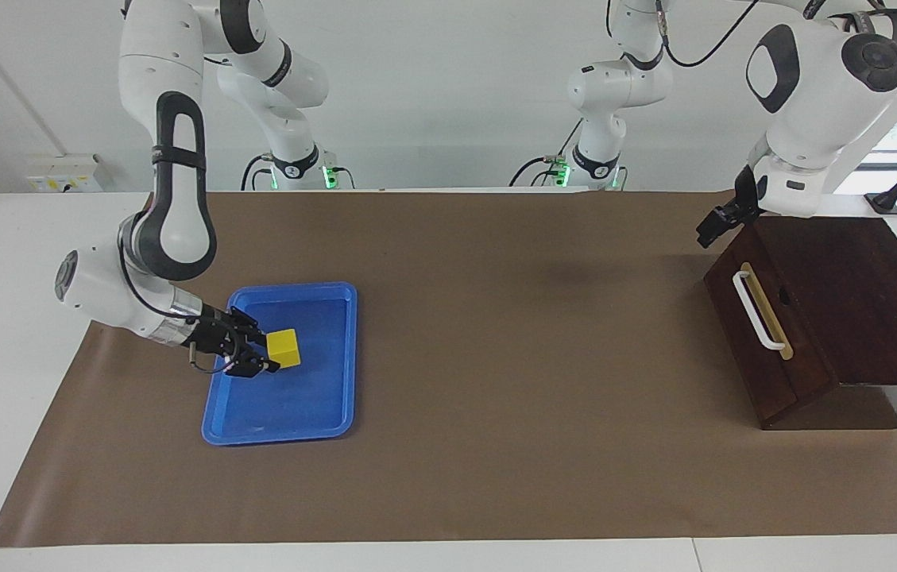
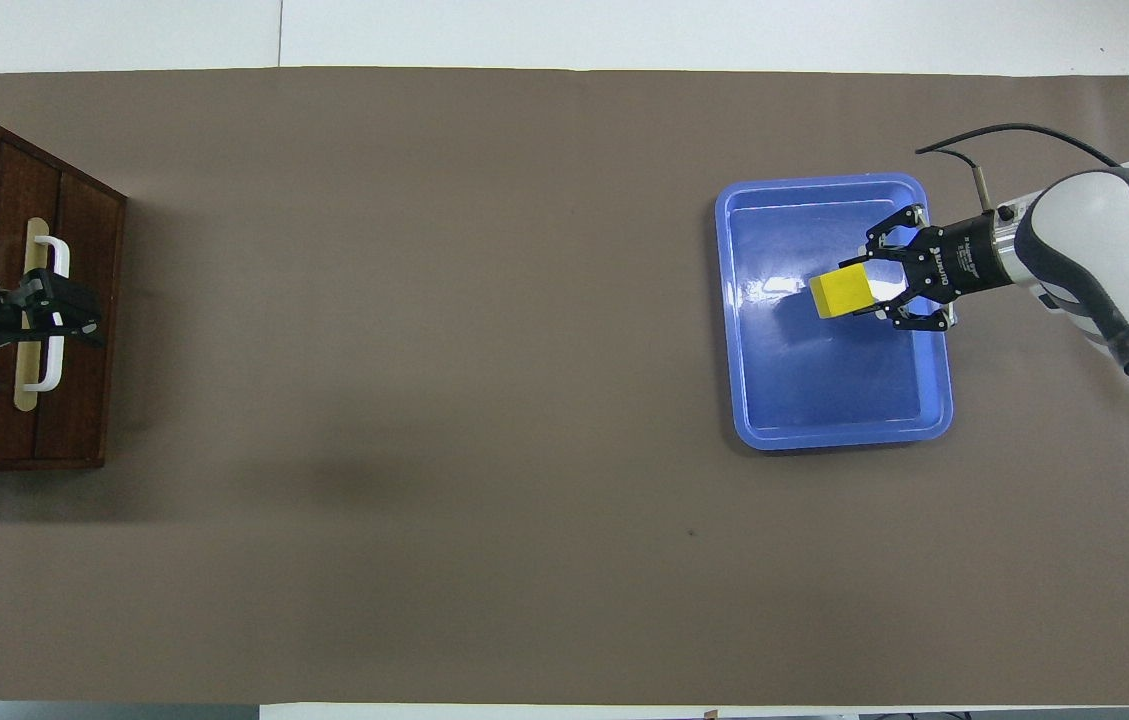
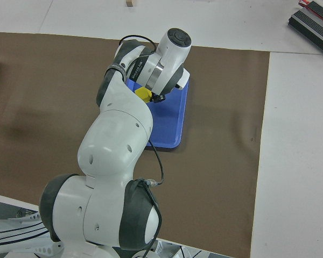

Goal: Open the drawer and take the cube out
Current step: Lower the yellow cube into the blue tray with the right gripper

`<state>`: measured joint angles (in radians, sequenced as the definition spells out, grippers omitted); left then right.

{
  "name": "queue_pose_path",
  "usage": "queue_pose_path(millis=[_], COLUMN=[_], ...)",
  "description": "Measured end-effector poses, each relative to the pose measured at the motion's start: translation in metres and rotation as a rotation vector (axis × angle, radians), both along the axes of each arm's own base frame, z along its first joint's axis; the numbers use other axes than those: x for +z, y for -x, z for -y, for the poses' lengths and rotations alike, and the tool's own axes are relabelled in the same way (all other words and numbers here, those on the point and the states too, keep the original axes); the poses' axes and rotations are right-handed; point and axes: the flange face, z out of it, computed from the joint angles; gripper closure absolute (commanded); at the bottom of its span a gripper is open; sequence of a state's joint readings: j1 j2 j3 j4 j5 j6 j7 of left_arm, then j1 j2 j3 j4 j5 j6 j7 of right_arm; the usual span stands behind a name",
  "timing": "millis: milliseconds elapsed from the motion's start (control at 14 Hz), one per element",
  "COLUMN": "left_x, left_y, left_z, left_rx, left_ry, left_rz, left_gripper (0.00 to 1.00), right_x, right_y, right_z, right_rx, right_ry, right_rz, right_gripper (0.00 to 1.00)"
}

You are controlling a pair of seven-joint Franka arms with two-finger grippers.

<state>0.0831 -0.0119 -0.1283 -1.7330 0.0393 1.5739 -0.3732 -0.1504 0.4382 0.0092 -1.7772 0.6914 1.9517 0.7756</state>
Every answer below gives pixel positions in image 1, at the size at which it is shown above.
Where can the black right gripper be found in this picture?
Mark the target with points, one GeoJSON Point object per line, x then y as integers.
{"type": "Point", "coordinates": [214, 338]}

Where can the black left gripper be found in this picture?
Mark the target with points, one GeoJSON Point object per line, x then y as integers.
{"type": "Point", "coordinates": [750, 191]}

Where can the yellow cube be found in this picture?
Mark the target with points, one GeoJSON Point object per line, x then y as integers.
{"type": "Point", "coordinates": [284, 349]}

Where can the dark wooden drawer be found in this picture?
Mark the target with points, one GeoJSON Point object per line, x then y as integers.
{"type": "Point", "coordinates": [794, 373]}

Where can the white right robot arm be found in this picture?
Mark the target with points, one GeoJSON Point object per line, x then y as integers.
{"type": "Point", "coordinates": [170, 199]}

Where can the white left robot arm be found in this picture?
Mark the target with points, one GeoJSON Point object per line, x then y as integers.
{"type": "Point", "coordinates": [813, 87]}

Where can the dark wooden drawer cabinet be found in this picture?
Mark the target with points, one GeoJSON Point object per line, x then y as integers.
{"type": "Point", "coordinates": [861, 294]}

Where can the blue plastic tray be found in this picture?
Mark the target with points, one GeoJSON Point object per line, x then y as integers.
{"type": "Point", "coordinates": [313, 397]}

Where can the brown table mat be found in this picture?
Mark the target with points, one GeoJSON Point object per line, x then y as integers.
{"type": "Point", "coordinates": [496, 397]}

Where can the white wall socket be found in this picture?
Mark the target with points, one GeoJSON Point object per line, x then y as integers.
{"type": "Point", "coordinates": [63, 173]}

